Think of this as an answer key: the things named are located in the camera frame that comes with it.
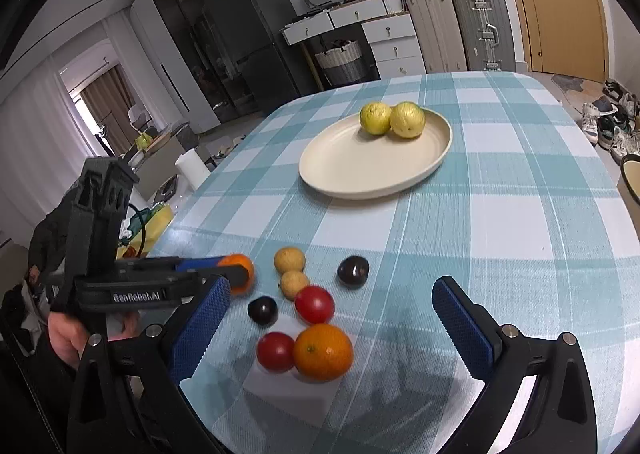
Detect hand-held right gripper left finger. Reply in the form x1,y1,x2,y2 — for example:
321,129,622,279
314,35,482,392
66,275,233,454

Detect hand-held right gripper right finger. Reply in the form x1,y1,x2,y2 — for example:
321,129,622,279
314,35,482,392
431,275,598,454

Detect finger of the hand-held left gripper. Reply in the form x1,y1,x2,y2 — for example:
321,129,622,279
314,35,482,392
116,255,229,273
169,265,250,290

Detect orange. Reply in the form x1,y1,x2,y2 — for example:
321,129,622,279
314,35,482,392
293,324,354,382
220,254,256,296

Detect dark plum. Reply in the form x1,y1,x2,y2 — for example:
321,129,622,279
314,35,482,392
247,296,279,326
336,255,371,289

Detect tan longan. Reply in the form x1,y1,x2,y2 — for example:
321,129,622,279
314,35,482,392
279,270,311,301
273,247,306,275

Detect red tomato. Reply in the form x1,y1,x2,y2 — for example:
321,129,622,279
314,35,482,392
294,285,336,325
256,331,297,373

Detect cream oval plate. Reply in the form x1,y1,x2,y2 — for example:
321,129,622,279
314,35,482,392
298,108,453,200

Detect person's left hand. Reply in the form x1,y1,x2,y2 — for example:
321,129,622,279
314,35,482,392
47,310,142,371

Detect dark jacket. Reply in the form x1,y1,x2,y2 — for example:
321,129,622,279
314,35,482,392
27,189,81,285

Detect yellow box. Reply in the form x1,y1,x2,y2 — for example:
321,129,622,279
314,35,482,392
145,204,174,255

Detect white paper towel roll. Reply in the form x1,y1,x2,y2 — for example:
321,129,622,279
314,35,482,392
175,148,211,192

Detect teal checked tablecloth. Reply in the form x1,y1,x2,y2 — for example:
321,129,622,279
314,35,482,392
150,70,640,454

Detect white sheer curtain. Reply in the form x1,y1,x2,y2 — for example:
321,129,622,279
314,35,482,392
0,59,101,255

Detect brown curtain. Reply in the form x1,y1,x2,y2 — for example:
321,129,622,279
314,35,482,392
80,65,138,157

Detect white tall cabinet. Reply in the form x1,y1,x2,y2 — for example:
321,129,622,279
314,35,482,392
130,0,222,135

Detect yellow-green guava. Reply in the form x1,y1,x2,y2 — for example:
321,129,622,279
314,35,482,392
359,102,392,136
389,102,426,140

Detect cream container dark rim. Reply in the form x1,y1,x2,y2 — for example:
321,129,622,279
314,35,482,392
617,153,640,207

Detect grey refrigerator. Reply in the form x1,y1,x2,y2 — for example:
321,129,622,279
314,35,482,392
202,0,311,115

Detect wicker basket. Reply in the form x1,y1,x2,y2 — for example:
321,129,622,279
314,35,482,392
314,40,363,87

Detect dark glass cabinet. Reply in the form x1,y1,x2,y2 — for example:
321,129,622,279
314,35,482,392
145,0,251,122

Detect pile of shoes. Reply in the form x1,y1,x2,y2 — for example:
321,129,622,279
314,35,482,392
580,79,640,160

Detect grey floor mat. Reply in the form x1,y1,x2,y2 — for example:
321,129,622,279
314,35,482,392
551,74,601,95

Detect white drawer cabinet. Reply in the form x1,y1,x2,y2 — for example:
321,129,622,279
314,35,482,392
282,0,426,80

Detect beige suitcase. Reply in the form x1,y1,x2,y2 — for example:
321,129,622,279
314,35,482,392
402,0,468,75

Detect silver suitcase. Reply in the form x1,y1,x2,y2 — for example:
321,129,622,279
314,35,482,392
450,0,517,72

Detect wooden door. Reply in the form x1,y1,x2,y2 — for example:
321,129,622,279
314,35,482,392
492,0,608,82

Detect black cable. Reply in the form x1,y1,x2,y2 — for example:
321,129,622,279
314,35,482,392
127,204,147,260

